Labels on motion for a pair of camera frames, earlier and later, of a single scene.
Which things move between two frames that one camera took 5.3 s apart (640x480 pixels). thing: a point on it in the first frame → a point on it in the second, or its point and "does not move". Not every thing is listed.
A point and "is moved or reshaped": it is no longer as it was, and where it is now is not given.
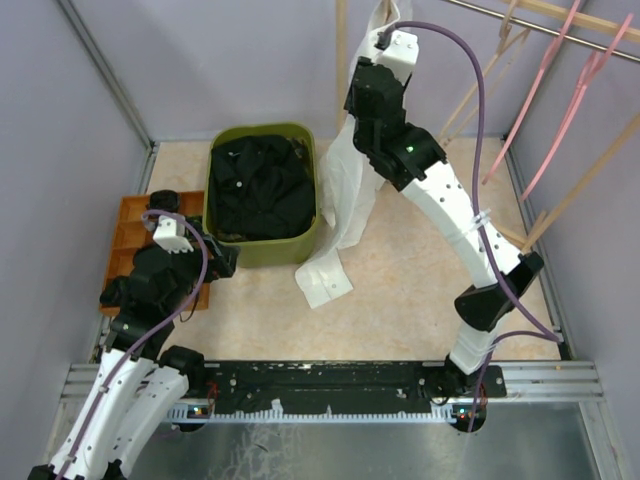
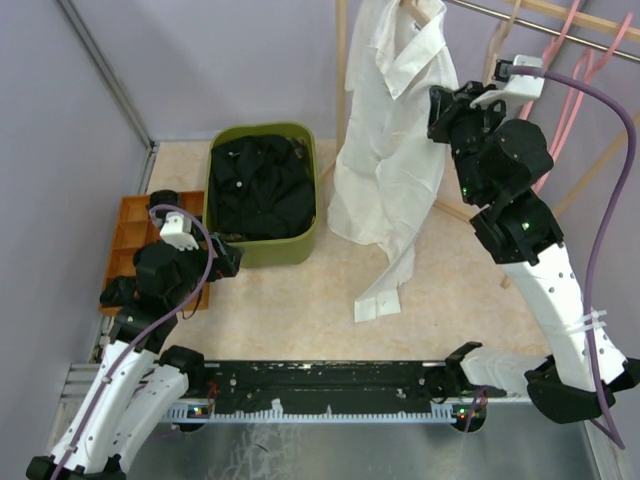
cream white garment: (353, 193) → (390, 170)
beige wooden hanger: (390, 12) → (420, 18)
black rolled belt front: (116, 291) does not move
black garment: (263, 187) does not move
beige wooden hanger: (507, 31) is moved or reshaped
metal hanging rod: (541, 29) does not move
